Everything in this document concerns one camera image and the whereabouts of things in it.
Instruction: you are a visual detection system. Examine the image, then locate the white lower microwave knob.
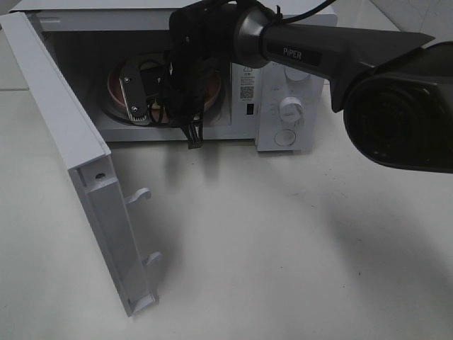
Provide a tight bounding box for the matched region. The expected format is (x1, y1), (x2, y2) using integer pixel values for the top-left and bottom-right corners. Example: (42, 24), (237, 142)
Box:
(279, 96), (303, 123)

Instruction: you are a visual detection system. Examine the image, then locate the sandwich on plate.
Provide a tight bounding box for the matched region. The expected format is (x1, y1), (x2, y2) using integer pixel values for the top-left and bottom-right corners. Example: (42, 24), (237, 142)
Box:
(139, 59), (164, 73)

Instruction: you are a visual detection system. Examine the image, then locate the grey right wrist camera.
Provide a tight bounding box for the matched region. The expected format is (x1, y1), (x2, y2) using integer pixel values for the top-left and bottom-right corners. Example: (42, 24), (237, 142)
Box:
(120, 63), (149, 126)

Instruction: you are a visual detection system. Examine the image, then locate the white upper microwave knob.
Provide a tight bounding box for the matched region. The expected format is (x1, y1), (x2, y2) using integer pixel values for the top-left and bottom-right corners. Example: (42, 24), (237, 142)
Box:
(285, 67), (311, 82)

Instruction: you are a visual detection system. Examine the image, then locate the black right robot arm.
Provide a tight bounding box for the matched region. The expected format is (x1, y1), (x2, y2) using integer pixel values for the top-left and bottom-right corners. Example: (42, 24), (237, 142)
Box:
(159, 1), (452, 173)

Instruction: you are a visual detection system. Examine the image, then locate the white microwave oven body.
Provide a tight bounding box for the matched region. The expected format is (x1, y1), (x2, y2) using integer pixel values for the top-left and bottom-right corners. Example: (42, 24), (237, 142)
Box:
(15, 1), (323, 152)

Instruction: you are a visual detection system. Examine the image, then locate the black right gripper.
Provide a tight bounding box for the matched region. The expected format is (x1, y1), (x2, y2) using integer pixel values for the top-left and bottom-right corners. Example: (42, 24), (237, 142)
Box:
(161, 5), (221, 149)

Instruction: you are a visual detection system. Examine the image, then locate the white microwave knob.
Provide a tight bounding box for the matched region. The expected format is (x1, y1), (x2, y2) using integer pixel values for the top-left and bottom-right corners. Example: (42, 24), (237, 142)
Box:
(285, 67), (311, 82)
(279, 96), (303, 123)

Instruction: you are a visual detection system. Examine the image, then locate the pink plate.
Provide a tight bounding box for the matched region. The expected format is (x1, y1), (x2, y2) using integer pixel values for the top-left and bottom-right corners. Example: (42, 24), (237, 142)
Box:
(108, 64), (222, 115)

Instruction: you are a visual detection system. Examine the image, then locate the glass microwave turntable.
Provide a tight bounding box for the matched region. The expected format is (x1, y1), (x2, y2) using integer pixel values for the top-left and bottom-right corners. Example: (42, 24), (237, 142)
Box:
(101, 59), (227, 126)

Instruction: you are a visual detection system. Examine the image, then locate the round white door button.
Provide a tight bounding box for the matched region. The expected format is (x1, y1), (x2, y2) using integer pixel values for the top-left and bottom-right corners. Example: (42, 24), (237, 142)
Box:
(274, 130), (296, 147)

